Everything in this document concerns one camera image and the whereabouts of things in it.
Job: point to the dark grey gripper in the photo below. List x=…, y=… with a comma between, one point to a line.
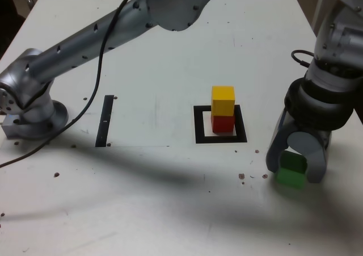
x=321, y=136

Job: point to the green cube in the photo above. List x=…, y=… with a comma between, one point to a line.
x=289, y=176

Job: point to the red cube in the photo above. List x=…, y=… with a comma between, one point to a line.
x=222, y=124

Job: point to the yellow cube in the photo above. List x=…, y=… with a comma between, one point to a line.
x=224, y=102

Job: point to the black tape square outline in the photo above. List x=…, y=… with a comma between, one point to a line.
x=198, y=125

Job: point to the black tape strip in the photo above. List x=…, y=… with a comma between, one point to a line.
x=103, y=125

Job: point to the white metal frame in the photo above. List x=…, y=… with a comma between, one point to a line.
x=319, y=9

